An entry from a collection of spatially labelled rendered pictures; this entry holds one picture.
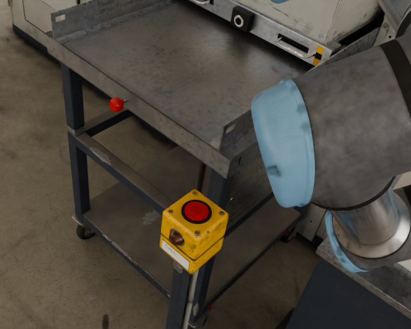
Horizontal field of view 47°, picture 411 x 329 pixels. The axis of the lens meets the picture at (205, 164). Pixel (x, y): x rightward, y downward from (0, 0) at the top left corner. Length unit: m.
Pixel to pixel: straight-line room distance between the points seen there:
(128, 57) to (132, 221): 0.67
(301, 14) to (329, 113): 0.88
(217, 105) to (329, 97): 0.70
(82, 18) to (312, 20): 0.58
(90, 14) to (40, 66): 1.45
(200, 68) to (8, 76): 1.65
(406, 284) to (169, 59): 0.74
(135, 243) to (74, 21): 0.74
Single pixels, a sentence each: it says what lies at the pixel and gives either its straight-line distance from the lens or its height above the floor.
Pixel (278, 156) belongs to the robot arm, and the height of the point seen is 1.22.
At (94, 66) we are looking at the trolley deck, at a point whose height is 0.85.
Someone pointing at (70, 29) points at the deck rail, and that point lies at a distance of 1.32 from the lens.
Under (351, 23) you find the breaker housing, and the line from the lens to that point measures 1.35.
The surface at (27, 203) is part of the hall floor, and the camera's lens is 2.02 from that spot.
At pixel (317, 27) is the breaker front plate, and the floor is 0.96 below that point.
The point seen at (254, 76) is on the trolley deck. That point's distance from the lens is 1.22.
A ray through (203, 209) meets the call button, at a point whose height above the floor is 0.91.
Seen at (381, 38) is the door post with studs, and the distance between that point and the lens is 1.47.
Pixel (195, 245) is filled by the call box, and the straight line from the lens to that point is 0.76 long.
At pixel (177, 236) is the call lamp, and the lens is 0.77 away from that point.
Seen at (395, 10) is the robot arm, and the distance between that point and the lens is 0.55.
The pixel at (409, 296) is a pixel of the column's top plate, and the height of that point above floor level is 0.75.
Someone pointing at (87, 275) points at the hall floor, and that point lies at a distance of 1.78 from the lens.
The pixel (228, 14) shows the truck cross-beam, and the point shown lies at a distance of 1.40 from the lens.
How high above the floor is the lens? 1.49
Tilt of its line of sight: 43 degrees down
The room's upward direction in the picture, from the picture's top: 10 degrees clockwise
